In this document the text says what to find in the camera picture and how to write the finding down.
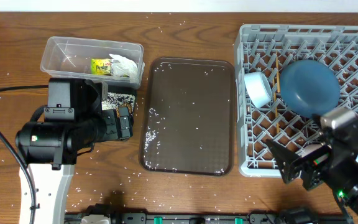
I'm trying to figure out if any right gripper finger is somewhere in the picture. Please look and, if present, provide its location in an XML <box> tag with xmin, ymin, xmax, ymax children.
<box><xmin>312</xmin><ymin>114</ymin><xmax>324</xmax><ymax>134</ymax></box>
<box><xmin>265</xmin><ymin>139</ymin><xmax>300</xmax><ymax>184</ymax></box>

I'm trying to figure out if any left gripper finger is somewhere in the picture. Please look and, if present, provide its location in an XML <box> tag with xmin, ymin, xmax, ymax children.
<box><xmin>104</xmin><ymin>108</ymin><xmax>121</xmax><ymax>142</ymax></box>
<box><xmin>118</xmin><ymin>106</ymin><xmax>133</xmax><ymax>141</ymax></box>

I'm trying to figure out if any pink cup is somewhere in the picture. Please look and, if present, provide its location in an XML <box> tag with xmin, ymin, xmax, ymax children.
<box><xmin>300</xmin><ymin>144</ymin><xmax>322</xmax><ymax>157</ymax></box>

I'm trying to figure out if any blue plate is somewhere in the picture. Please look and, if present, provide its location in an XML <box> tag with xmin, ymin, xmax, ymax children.
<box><xmin>280</xmin><ymin>60</ymin><xmax>340</xmax><ymax>118</ymax></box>

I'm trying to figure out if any yellow green snack packet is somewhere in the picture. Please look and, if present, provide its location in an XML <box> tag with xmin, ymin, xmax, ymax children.
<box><xmin>91</xmin><ymin>58</ymin><xmax>111</xmax><ymax>75</ymax></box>

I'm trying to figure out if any white tissue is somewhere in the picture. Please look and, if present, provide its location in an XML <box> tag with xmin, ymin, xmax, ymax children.
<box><xmin>109</xmin><ymin>54</ymin><xmax>138</xmax><ymax>78</ymax></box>

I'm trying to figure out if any light blue rice bowl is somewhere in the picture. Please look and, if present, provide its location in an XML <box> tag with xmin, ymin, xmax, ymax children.
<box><xmin>244</xmin><ymin>72</ymin><xmax>272</xmax><ymax>108</ymax></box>

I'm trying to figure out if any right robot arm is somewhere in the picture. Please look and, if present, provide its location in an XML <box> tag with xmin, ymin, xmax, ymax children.
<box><xmin>265</xmin><ymin>108</ymin><xmax>358</xmax><ymax>215</ymax></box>

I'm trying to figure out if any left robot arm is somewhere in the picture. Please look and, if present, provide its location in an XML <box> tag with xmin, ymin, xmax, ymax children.
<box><xmin>15</xmin><ymin>78</ymin><xmax>135</xmax><ymax>223</ymax></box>

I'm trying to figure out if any grey dishwasher rack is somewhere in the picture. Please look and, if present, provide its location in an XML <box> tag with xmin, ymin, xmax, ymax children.
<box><xmin>234</xmin><ymin>24</ymin><xmax>358</xmax><ymax>178</ymax></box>

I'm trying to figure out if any white rice pile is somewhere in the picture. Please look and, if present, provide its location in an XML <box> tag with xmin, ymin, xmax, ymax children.
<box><xmin>101</xmin><ymin>92</ymin><xmax>135</xmax><ymax>110</ymax></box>

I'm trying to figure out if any black plastic tray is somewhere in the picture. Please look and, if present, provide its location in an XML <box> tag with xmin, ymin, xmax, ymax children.
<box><xmin>101</xmin><ymin>86</ymin><xmax>137</xmax><ymax>119</ymax></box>

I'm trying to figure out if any clear plastic bin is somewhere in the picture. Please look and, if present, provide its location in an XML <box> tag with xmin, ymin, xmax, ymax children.
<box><xmin>40</xmin><ymin>36</ymin><xmax>144</xmax><ymax>90</ymax></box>

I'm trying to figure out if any brown serving tray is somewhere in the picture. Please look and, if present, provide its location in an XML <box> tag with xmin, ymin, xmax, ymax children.
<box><xmin>139</xmin><ymin>57</ymin><xmax>236</xmax><ymax>177</ymax></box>

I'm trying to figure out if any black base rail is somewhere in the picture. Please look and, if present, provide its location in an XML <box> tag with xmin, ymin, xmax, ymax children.
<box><xmin>63</xmin><ymin>212</ymin><xmax>351</xmax><ymax>224</ymax></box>

